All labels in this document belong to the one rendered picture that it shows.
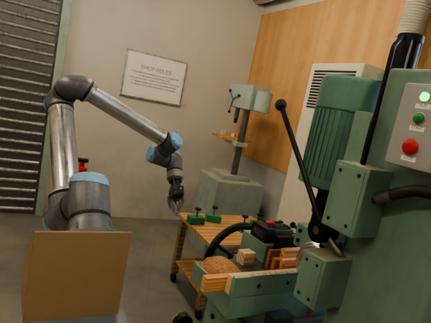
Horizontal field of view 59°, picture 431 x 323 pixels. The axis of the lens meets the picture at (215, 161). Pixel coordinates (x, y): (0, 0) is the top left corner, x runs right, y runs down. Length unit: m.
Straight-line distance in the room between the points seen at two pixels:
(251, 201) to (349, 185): 2.71
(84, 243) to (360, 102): 0.96
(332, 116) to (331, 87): 0.08
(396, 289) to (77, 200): 1.06
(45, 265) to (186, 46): 3.08
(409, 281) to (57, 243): 1.01
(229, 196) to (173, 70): 1.44
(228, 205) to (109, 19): 2.04
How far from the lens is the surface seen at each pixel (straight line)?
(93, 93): 1.88
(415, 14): 2.73
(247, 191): 3.48
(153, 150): 2.07
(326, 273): 0.91
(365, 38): 3.15
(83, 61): 3.85
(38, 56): 3.80
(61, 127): 1.83
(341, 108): 1.05
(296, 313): 1.20
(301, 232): 1.17
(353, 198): 0.85
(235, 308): 1.04
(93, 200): 1.45
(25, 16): 3.80
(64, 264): 1.39
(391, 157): 0.83
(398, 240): 0.89
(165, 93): 4.00
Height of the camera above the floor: 1.37
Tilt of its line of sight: 9 degrees down
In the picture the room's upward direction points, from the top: 11 degrees clockwise
